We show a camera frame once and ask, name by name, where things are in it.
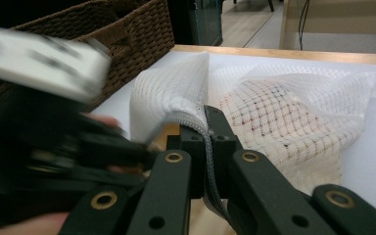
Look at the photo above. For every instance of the dark brown wicker basket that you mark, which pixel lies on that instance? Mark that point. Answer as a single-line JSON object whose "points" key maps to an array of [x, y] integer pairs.
{"points": [[143, 39]]}

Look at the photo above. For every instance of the white mesh laundry bag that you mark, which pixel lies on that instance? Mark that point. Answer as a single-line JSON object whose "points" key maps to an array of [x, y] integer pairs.
{"points": [[169, 91]]}

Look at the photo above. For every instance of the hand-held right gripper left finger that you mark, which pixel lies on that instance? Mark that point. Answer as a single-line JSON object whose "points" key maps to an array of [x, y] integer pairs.
{"points": [[166, 196]]}

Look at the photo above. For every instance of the beige plaid cloth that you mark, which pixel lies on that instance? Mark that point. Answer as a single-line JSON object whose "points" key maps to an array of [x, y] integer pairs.
{"points": [[274, 124]]}

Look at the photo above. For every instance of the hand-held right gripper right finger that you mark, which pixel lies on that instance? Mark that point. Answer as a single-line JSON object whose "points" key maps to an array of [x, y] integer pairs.
{"points": [[258, 189]]}

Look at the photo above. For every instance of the dark glass cabinet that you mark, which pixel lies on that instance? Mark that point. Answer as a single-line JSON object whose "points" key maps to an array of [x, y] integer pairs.
{"points": [[192, 21]]}

